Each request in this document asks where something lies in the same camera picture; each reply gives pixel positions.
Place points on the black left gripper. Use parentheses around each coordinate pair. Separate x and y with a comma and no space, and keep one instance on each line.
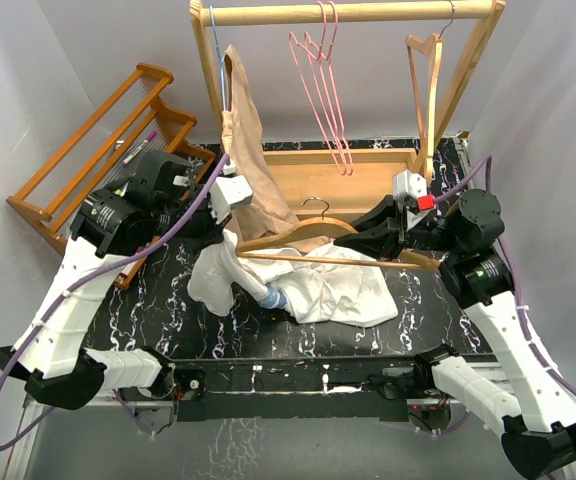
(212,233)

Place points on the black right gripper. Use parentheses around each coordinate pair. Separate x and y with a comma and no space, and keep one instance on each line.
(379,242)

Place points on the beige t shirt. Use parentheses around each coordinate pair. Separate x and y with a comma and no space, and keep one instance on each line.
(241,136)

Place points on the white t shirt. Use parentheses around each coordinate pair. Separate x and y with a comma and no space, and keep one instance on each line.
(310,292)

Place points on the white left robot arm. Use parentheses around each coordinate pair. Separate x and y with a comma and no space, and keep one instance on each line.
(116,225)

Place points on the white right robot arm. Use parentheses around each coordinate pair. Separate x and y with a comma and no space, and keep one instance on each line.
(536,420)

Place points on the light wooden hanger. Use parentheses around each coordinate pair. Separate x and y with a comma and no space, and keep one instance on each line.
(425,104)

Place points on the wooden clothes rack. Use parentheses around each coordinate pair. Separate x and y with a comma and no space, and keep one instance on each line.
(302,173)

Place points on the purple capped marker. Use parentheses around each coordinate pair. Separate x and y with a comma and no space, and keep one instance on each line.
(136,150)

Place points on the orange wooden shelf rack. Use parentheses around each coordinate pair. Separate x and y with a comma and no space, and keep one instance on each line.
(92,155)

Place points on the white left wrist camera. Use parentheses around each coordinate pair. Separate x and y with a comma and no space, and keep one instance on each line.
(227,194)

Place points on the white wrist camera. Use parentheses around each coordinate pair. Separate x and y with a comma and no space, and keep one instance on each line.
(227,194)
(410,192)

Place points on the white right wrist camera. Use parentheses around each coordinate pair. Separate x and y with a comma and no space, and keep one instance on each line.
(410,192)

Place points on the blue wire hanger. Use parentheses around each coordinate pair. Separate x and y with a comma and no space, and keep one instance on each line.
(223,75)

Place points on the pink wire hanger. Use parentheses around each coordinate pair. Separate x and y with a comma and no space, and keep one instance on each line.
(301,61)
(328,114)

